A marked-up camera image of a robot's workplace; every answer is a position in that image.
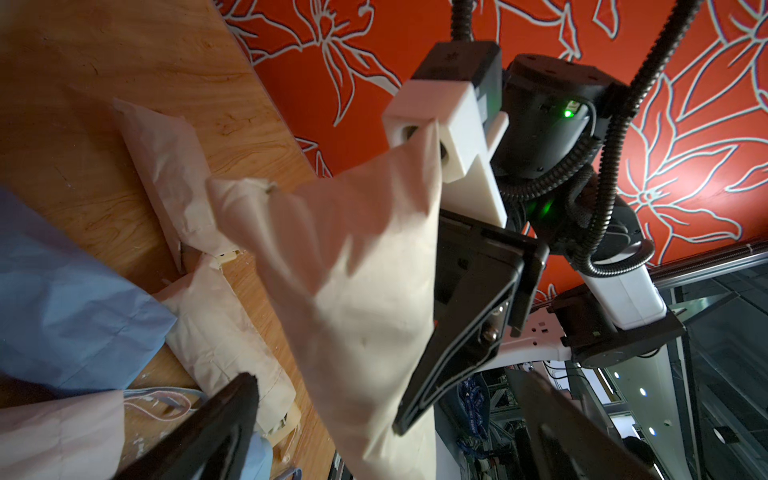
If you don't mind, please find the blue umbrella front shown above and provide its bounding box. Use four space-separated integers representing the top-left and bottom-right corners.
1 190 176 396

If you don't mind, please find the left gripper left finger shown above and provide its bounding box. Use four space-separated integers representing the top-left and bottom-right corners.
115 373 259 479

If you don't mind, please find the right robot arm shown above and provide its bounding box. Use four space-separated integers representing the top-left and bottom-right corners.
383 1 700 435

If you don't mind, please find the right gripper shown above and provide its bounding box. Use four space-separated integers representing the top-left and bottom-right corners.
392 210 549 436

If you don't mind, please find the pink umbrella near front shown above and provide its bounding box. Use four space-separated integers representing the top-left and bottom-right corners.
1 390 125 479

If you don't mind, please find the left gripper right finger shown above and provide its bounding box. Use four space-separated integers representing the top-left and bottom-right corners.
506 369 655 479

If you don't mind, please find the beige umbrella back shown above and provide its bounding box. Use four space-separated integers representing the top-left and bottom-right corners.
112 99 239 275

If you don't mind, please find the beige umbrella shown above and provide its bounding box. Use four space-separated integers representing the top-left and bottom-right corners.
155 254 301 446
112 99 239 275
206 122 442 479

